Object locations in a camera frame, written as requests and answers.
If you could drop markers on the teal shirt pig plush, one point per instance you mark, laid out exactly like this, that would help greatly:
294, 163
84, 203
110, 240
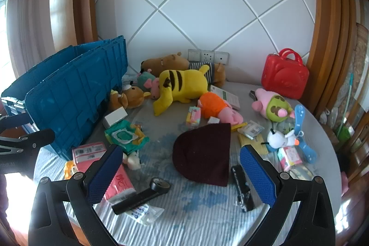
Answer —
144, 79

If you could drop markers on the yellow striped plush toy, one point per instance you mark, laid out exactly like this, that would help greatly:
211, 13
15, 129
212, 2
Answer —
184, 81

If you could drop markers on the small white plush toy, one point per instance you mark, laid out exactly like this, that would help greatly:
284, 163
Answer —
132, 161

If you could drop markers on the pink packet with white label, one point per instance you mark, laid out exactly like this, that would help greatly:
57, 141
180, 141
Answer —
86, 153

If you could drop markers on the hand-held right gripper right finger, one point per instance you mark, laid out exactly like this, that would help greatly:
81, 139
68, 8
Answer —
258, 174

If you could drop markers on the orange dress pig plush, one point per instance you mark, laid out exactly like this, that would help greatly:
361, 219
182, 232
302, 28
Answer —
213, 104

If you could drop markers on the maroon knit hat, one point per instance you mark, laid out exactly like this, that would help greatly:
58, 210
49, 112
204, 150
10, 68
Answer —
201, 153

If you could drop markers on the blue plastic crate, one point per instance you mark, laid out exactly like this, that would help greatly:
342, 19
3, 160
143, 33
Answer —
72, 96

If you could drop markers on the white foil packet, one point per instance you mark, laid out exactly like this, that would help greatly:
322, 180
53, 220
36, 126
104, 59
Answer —
252, 129

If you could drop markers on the white wall socket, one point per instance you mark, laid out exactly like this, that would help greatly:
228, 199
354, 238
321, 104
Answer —
222, 57
207, 55

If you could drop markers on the metal nail clipper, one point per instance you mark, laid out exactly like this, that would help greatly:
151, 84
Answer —
253, 93

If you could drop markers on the wooden chair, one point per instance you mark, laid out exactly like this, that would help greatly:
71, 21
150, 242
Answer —
357, 153

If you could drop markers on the white curtain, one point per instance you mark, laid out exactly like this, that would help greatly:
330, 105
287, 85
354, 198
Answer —
28, 18

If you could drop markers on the clear plastic packet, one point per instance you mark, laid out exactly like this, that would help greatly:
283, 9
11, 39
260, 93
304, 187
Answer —
144, 214

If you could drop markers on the small brown bear plush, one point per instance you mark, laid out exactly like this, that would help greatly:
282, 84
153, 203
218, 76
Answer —
132, 96

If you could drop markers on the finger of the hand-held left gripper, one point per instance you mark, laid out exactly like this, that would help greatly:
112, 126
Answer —
14, 121
37, 138

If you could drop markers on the white cardboard box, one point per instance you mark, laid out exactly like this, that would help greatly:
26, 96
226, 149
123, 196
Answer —
115, 117

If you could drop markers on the yellow clothes peg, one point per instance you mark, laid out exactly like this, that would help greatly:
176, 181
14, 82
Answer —
238, 127

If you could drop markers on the white panda plush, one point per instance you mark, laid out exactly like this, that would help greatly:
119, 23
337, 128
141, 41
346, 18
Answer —
275, 139

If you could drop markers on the yellow duck snowball clip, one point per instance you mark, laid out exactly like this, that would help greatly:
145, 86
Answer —
70, 171

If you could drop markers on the yellow sticky note pad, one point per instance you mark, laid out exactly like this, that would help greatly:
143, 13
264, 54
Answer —
253, 146

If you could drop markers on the small white box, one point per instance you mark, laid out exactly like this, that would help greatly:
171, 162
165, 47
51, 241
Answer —
213, 120

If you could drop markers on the curved wooden wall trim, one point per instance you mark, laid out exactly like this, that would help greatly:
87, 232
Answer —
328, 18

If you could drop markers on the colourful small tissue packet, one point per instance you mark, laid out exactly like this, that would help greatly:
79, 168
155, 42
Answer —
289, 158
193, 117

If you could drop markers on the large brown bear plush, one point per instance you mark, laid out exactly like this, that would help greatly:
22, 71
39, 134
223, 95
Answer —
170, 61

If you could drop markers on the pink and green plush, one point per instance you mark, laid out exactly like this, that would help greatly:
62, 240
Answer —
274, 107

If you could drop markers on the clear plastic bag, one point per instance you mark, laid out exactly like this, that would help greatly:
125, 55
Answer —
302, 172

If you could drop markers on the black stapler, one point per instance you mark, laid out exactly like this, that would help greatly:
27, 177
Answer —
240, 182

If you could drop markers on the pink floral tissue pack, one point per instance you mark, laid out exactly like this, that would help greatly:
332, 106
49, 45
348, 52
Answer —
119, 179

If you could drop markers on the blue handheld fan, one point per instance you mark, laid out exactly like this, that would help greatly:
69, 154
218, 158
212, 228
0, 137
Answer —
299, 116

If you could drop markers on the green wet wipes packet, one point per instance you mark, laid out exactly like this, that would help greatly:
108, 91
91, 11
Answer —
124, 135

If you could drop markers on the black garbage bag roll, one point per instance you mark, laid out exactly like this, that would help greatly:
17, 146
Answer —
129, 200

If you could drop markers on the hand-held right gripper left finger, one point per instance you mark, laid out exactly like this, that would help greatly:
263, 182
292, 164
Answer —
105, 174

